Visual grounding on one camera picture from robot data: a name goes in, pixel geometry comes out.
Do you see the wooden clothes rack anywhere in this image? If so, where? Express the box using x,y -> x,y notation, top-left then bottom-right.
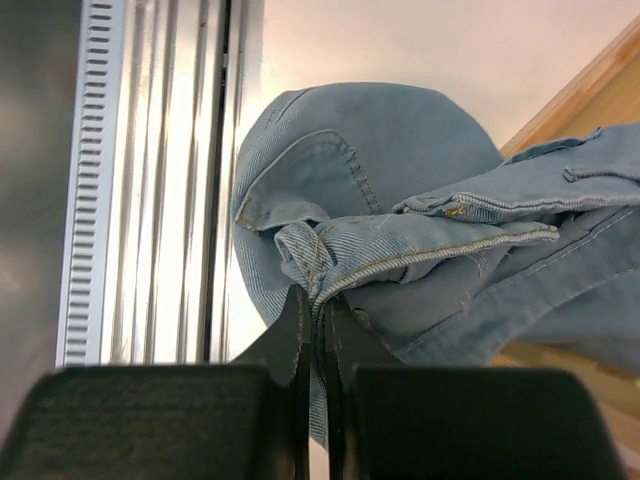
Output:
491,19 -> 639,458

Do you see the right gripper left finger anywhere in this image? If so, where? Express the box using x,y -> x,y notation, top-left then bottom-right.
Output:
1,286 -> 312,479

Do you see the aluminium rail base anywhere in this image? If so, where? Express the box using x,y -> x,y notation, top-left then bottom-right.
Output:
55,1 -> 244,367

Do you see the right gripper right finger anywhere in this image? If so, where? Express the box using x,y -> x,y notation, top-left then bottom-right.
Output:
324,297 -> 626,479

